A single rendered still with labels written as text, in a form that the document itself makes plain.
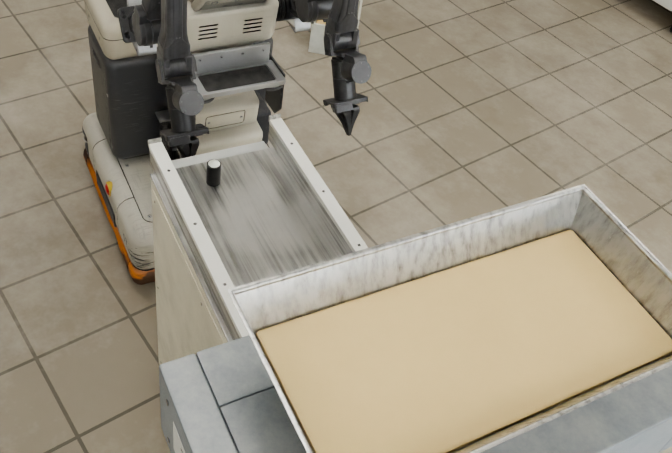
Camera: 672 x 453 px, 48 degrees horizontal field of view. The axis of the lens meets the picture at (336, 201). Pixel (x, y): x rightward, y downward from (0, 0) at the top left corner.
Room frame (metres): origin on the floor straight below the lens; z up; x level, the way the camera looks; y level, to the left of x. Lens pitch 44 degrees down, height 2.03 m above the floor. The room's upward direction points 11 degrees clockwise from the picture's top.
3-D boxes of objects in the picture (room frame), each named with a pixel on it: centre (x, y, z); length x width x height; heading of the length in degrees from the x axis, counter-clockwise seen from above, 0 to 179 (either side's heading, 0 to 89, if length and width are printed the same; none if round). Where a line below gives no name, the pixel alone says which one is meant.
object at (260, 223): (1.00, 0.08, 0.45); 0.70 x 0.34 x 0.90; 35
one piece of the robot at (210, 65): (1.67, 0.34, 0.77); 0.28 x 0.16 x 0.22; 125
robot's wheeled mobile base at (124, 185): (1.90, 0.51, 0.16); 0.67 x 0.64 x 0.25; 35
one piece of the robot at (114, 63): (1.98, 0.56, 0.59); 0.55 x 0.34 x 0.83; 125
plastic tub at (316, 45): (3.20, 0.17, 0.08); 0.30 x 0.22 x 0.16; 2
